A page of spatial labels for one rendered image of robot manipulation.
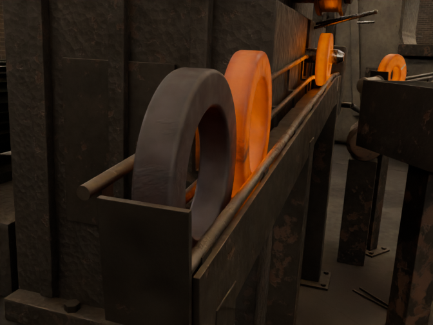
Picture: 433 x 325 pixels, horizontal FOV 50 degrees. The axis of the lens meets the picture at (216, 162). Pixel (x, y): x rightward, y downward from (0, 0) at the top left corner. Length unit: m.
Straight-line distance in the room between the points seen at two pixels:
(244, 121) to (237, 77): 0.05
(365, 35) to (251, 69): 3.69
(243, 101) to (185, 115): 0.17
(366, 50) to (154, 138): 3.89
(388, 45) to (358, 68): 0.29
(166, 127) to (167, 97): 0.03
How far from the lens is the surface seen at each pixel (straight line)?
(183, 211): 0.33
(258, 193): 0.51
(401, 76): 1.94
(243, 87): 0.51
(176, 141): 0.34
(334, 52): 1.46
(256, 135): 0.65
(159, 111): 0.35
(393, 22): 4.15
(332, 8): 1.44
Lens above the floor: 0.76
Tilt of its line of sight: 13 degrees down
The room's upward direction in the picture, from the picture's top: 3 degrees clockwise
